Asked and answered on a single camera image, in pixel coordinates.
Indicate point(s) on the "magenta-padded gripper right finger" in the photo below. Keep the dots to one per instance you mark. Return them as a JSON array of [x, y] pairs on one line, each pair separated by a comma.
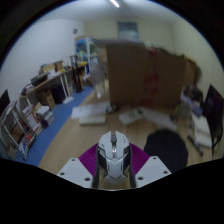
[[151, 170]]

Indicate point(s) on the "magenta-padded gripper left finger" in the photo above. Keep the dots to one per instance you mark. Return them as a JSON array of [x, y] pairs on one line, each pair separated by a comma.
[[75, 171]]

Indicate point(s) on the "white gaming computer mouse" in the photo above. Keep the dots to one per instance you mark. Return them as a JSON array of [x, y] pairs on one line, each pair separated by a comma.
[[114, 163]]

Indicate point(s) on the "black scalloped mouse pad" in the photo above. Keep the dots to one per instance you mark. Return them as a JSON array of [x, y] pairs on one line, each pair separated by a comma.
[[166, 146]]

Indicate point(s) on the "flat white case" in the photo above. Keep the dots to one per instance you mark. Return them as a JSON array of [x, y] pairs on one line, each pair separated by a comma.
[[92, 120]]

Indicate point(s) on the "white book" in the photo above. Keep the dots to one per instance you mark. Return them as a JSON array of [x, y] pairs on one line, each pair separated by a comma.
[[203, 131]]

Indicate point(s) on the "cluttered book shelf unit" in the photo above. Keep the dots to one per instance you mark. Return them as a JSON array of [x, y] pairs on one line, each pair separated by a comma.
[[23, 126]]

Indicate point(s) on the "black eyeglasses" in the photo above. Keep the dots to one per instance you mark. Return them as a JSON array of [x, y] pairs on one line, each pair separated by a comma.
[[113, 108]]

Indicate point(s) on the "clear glass jar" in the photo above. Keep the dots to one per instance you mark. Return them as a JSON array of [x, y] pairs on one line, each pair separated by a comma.
[[100, 81]]

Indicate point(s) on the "large brown cardboard box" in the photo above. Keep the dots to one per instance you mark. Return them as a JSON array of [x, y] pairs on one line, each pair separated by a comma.
[[130, 73]]

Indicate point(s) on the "small brown cardboard box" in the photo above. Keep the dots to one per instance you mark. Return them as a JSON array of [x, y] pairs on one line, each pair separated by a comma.
[[190, 71]]

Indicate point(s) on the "white glass display cabinet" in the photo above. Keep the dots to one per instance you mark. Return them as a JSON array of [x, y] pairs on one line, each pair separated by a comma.
[[83, 48]]

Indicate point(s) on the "ceiling light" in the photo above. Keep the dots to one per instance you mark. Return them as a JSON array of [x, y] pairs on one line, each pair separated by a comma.
[[114, 3]]

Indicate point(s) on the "round wall clock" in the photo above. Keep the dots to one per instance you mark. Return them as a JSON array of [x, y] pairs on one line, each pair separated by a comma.
[[75, 31]]

